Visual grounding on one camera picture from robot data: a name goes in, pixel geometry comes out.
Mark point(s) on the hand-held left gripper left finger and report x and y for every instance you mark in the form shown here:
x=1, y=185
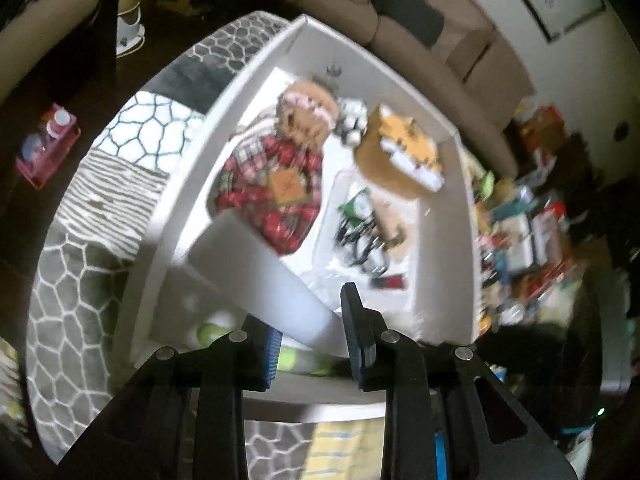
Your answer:
x=269, y=360

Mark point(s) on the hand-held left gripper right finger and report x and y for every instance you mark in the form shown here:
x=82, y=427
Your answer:
x=356, y=340

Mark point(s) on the white storage box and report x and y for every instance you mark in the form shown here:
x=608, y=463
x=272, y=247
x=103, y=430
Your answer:
x=435, y=260

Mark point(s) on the yellow-green tennis ball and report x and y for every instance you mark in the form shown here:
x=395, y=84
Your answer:
x=295, y=361
x=210, y=335

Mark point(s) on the small red black device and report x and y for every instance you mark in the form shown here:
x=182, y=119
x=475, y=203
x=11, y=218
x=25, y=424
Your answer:
x=387, y=282

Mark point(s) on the clear plastic bag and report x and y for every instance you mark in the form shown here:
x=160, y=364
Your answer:
x=360, y=230

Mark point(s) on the yellow checked tablecloth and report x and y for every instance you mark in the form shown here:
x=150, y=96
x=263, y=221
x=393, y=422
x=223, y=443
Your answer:
x=340, y=452

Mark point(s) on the doll in red plaid dress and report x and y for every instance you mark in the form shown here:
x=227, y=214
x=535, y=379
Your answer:
x=280, y=175

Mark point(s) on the orange fox plush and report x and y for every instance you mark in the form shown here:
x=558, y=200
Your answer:
x=400, y=155

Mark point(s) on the grey patterned rug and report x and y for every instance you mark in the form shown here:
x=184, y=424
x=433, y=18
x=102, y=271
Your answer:
x=75, y=285

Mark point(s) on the white toy figure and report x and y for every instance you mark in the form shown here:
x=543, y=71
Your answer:
x=350, y=120

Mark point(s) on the brown sofa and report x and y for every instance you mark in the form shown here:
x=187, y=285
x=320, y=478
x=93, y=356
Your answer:
x=400, y=55

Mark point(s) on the pink tray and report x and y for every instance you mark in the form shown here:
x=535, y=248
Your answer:
x=40, y=160

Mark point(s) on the black cushion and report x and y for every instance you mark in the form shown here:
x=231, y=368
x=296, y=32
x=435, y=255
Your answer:
x=410, y=12

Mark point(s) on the beige armchair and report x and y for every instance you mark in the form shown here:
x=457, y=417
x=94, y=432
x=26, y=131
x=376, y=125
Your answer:
x=45, y=15

